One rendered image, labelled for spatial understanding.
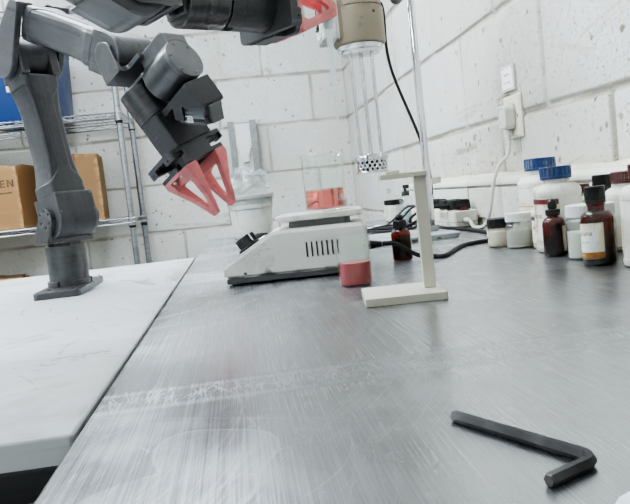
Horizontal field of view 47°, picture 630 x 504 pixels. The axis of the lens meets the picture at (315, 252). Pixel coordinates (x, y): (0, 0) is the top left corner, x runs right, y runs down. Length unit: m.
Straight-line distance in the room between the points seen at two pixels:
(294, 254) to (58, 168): 0.42
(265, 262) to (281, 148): 2.50
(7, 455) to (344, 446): 0.19
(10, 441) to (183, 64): 0.63
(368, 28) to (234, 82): 2.10
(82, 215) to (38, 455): 0.79
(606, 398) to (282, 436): 0.16
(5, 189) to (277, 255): 2.34
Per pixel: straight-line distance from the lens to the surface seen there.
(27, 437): 0.44
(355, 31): 1.43
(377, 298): 0.70
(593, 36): 1.24
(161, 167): 1.00
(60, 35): 1.16
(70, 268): 1.20
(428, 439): 0.34
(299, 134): 3.47
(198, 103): 0.94
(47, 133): 1.21
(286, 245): 0.97
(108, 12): 0.73
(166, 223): 3.47
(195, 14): 0.76
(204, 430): 0.39
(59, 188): 1.19
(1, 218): 3.24
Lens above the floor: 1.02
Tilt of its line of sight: 5 degrees down
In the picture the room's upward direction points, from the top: 6 degrees counter-clockwise
